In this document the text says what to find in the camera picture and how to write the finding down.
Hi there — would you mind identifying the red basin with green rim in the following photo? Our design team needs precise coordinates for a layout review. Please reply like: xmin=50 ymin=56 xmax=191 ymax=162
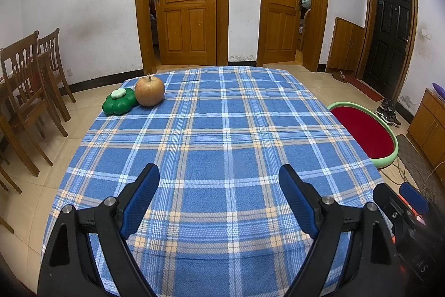
xmin=327 ymin=101 xmax=399 ymax=170

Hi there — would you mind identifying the apple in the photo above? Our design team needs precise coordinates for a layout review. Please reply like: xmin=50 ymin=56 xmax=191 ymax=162
xmin=134 ymin=73 xmax=165 ymax=107

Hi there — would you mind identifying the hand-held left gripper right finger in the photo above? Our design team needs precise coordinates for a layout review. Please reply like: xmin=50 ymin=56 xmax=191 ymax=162
xmin=278 ymin=164 xmax=399 ymax=297

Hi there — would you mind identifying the thin floor cable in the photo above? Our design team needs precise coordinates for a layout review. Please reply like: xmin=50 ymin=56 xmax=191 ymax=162
xmin=396 ymin=158 xmax=445 ymax=203

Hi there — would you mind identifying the black entrance door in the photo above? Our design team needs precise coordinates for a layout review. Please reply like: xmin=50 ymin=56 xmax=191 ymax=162
xmin=362 ymin=0 xmax=412 ymax=99

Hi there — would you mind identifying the wooden dining chair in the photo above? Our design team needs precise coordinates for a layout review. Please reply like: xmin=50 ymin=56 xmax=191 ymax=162
xmin=0 ymin=161 xmax=22 ymax=234
xmin=36 ymin=27 xmax=76 ymax=122
xmin=0 ymin=31 xmax=68 ymax=158

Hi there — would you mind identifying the wooden wall cabinet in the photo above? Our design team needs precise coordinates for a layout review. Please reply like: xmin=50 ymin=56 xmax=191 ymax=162
xmin=327 ymin=17 xmax=364 ymax=73

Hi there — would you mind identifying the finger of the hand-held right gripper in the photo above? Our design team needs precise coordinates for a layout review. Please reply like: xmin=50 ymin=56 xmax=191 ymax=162
xmin=373 ymin=183 xmax=409 ymax=226
xmin=399 ymin=183 xmax=429 ymax=215

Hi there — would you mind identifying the green flower-shaped container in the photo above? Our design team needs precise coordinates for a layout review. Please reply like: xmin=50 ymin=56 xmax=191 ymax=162
xmin=102 ymin=87 xmax=138 ymax=116

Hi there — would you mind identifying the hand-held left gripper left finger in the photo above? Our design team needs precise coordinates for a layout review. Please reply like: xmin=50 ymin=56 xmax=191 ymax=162
xmin=38 ymin=163 xmax=160 ymax=297

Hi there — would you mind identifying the red doormat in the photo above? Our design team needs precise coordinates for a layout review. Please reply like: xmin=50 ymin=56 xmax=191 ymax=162
xmin=348 ymin=76 xmax=384 ymax=102

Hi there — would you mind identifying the blue plaid blanket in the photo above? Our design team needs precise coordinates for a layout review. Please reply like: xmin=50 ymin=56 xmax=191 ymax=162
xmin=42 ymin=67 xmax=386 ymax=297

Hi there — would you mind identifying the grey floor mat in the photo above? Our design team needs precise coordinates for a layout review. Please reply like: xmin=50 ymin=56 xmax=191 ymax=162
xmin=396 ymin=134 xmax=435 ymax=179

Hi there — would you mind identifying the low wooden cabinet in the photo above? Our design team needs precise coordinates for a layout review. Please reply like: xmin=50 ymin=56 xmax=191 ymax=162
xmin=407 ymin=86 xmax=445 ymax=172

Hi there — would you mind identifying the entrance door wooden frame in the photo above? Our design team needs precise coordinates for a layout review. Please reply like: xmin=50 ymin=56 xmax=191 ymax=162
xmin=355 ymin=0 xmax=418 ymax=103

